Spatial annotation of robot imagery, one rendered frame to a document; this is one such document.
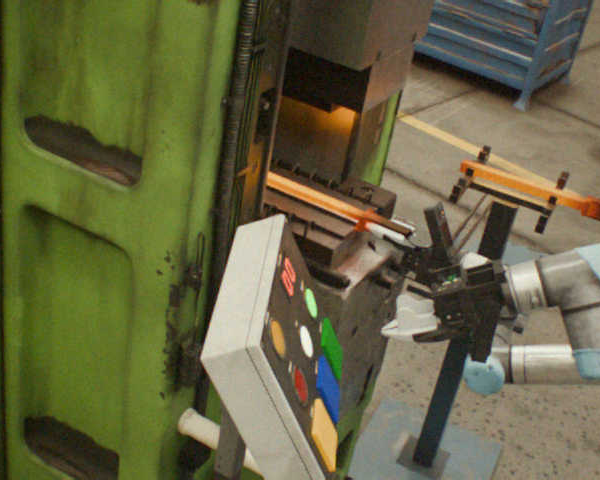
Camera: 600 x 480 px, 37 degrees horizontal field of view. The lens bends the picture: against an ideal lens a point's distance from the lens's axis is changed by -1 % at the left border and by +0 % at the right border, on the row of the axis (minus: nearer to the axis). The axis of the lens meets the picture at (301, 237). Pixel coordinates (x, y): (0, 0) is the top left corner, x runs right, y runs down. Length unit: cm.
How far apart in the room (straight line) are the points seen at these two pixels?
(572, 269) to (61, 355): 110
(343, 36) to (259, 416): 68
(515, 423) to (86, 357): 160
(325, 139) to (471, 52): 366
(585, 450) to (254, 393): 202
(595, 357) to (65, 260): 102
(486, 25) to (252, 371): 462
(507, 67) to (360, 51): 411
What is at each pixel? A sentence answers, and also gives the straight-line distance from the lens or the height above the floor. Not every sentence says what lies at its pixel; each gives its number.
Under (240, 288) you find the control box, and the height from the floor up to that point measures 118.
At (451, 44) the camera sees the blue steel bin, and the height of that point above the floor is 22.
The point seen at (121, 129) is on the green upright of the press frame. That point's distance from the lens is 160.
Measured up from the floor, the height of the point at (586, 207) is 97.
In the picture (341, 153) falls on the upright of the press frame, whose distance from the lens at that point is 209.
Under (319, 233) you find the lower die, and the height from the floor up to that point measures 98.
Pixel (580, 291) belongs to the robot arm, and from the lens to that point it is 136.
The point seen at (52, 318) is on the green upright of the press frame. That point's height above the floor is 71.
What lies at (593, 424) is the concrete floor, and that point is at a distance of 318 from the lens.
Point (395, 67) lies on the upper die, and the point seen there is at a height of 133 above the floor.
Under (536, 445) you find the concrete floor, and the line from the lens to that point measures 300.
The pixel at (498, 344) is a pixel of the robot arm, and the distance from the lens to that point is 173.
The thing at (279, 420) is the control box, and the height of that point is 108.
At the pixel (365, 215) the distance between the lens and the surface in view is 183.
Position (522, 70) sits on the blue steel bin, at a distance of 560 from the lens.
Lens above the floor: 189
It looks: 31 degrees down
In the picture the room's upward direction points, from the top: 11 degrees clockwise
